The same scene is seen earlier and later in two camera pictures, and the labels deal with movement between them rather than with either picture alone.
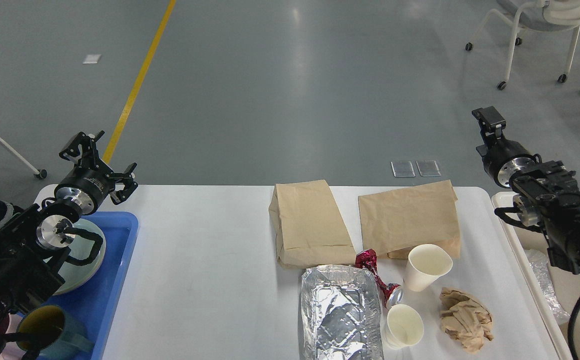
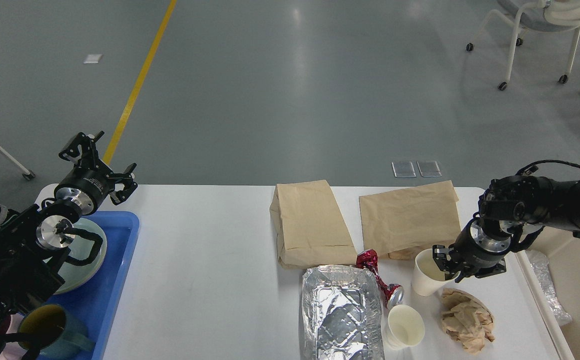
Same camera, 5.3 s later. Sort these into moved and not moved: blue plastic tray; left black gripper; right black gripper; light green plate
Moved: right black gripper
Not moved: blue plastic tray; left black gripper; light green plate
